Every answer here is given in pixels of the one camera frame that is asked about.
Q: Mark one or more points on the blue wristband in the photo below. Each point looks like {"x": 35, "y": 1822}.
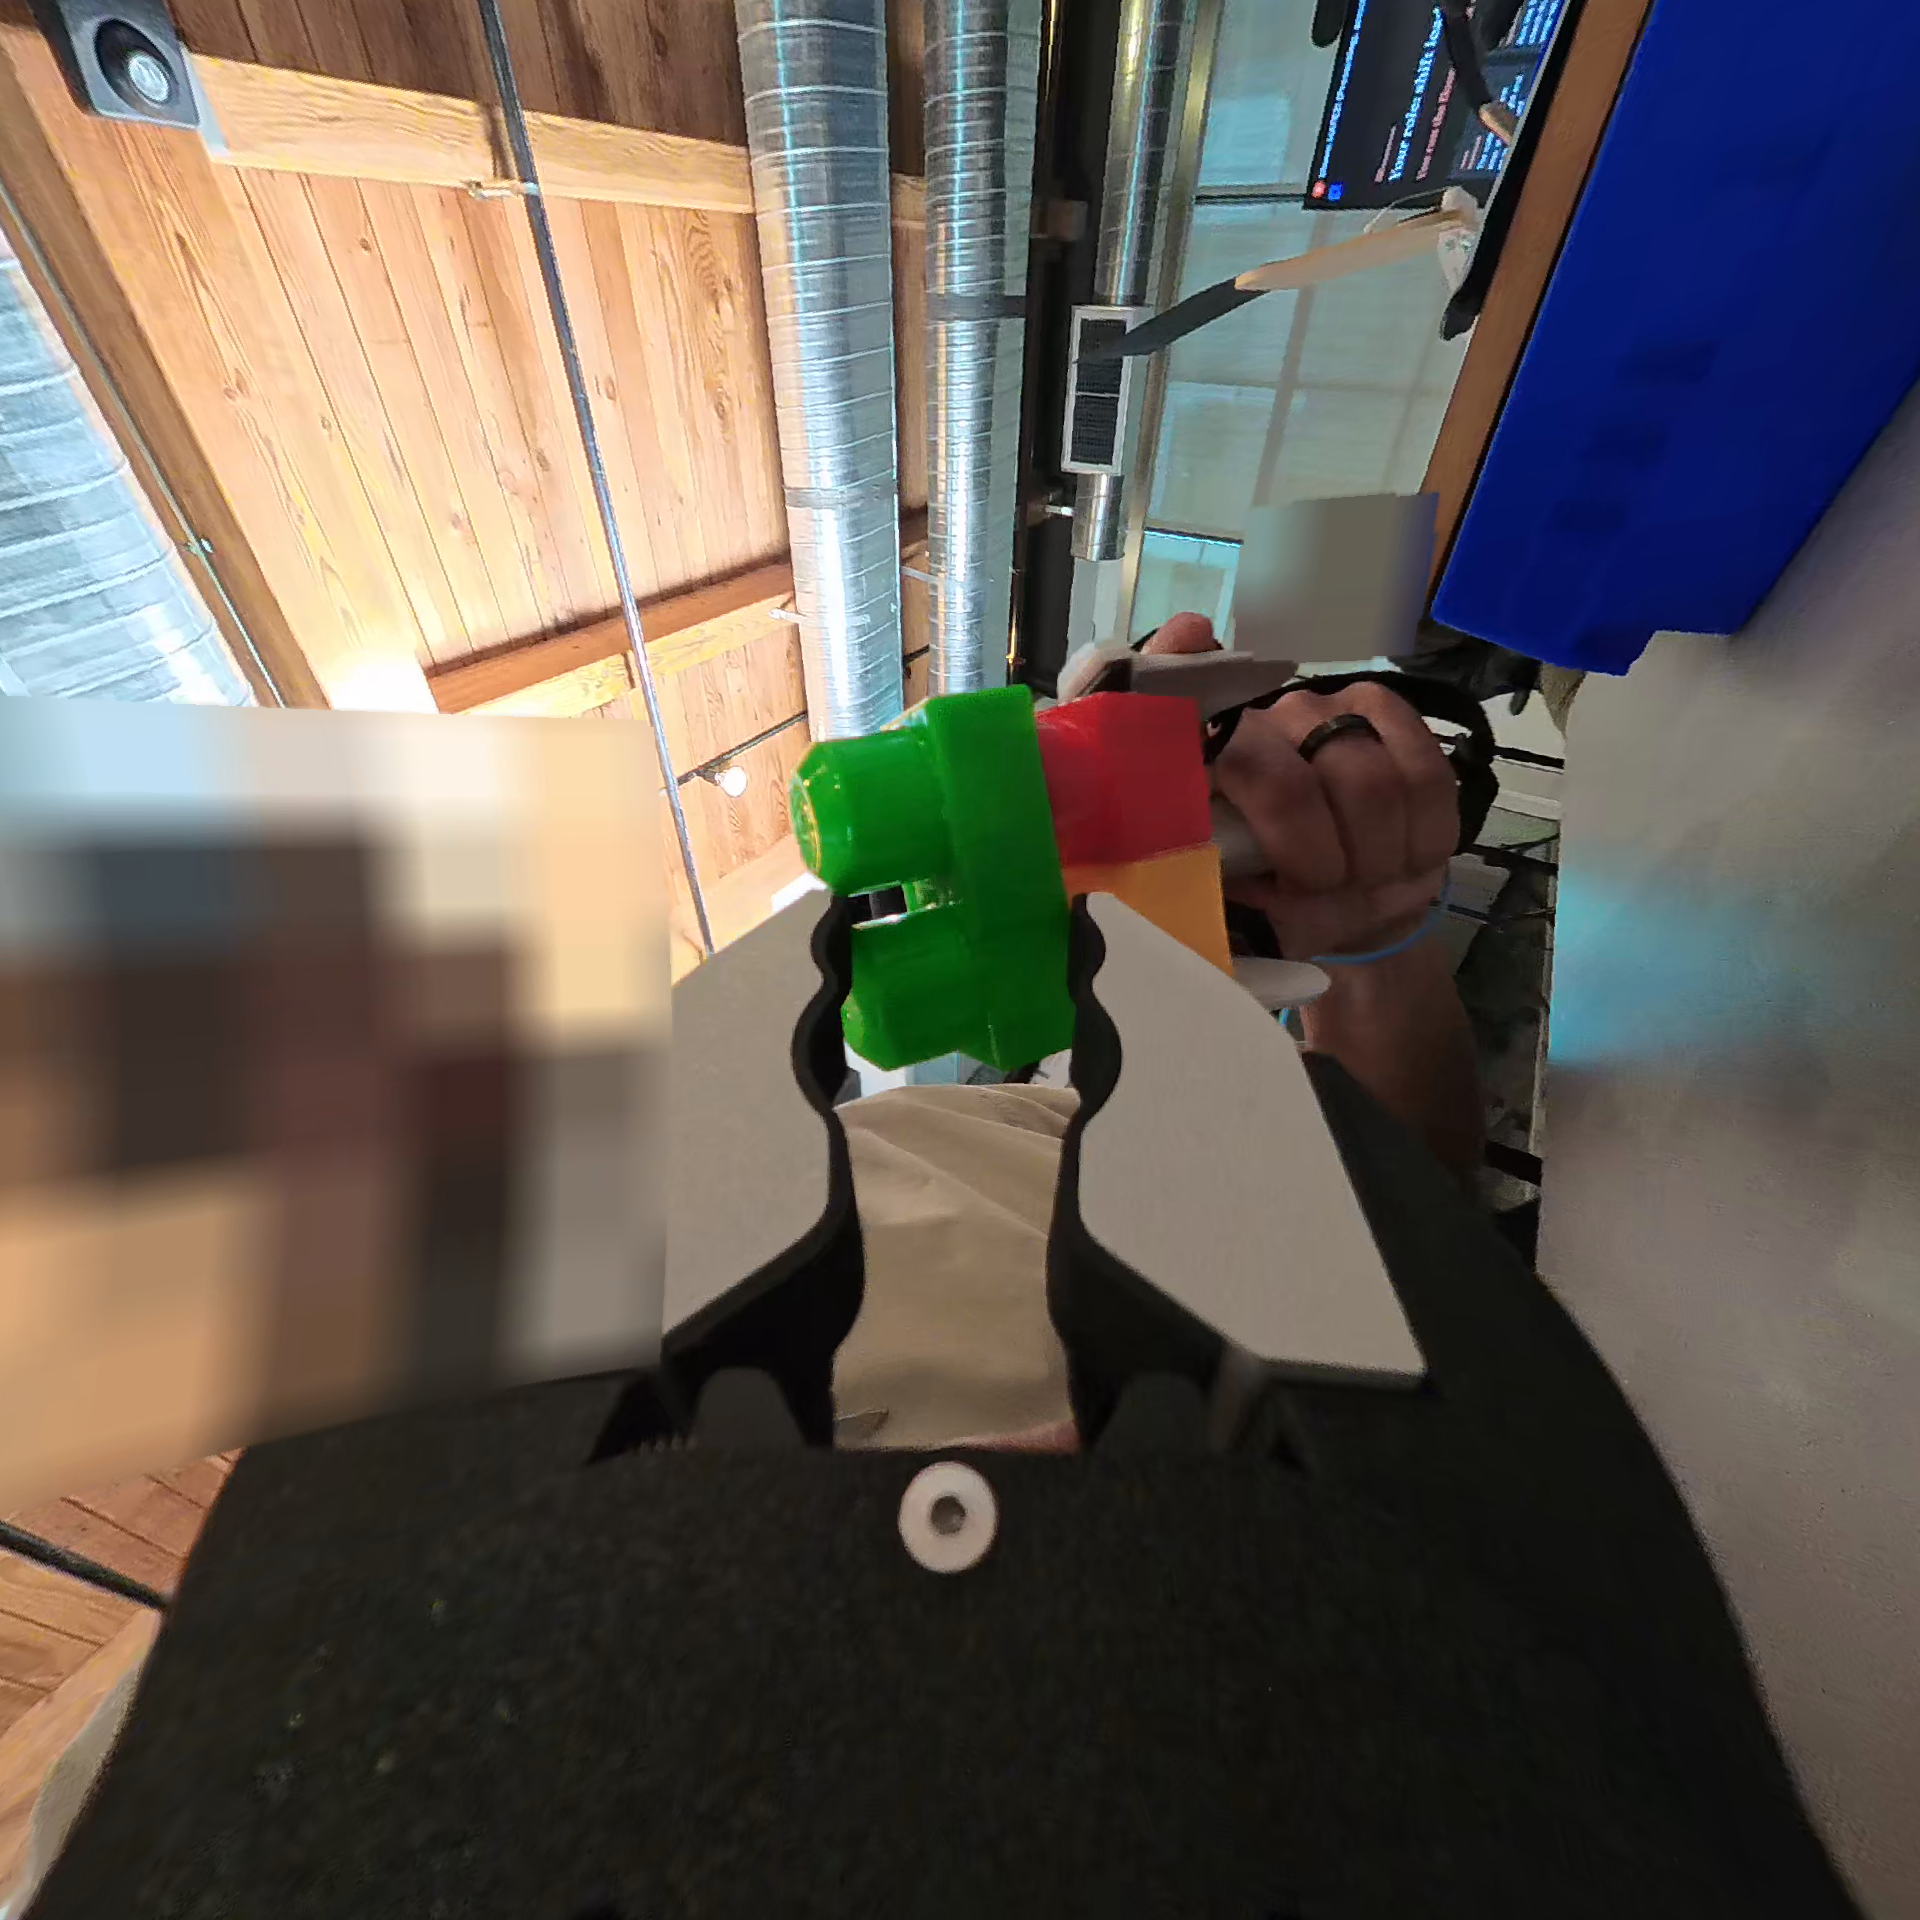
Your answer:
{"x": 1396, "y": 938}

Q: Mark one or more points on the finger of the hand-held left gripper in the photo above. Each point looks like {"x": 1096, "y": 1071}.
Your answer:
{"x": 1286, "y": 982}

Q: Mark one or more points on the person's left hand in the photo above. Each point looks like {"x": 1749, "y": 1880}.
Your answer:
{"x": 1336, "y": 827}

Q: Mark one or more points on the person's left forearm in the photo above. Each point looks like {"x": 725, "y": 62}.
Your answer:
{"x": 1396, "y": 1052}

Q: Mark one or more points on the blue plastic bin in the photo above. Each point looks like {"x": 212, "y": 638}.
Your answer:
{"x": 1711, "y": 301}

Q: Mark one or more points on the large silver ventilation duct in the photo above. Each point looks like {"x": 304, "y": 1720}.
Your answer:
{"x": 92, "y": 541}

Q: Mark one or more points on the computer monitor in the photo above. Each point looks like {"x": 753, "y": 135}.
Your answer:
{"x": 1396, "y": 106}

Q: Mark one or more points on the green toy building block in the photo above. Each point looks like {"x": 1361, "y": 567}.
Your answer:
{"x": 976, "y": 871}

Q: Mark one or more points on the yellow toy building block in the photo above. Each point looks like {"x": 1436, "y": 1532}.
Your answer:
{"x": 1177, "y": 901}

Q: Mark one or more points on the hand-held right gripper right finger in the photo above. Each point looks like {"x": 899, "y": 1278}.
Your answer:
{"x": 1237, "y": 1200}

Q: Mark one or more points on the wooden side table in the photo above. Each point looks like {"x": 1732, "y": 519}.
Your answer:
{"x": 1516, "y": 270}

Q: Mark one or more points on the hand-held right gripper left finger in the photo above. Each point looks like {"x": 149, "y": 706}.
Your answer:
{"x": 736, "y": 1156}

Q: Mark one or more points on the red toy building block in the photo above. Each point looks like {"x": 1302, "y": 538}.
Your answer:
{"x": 1125, "y": 781}

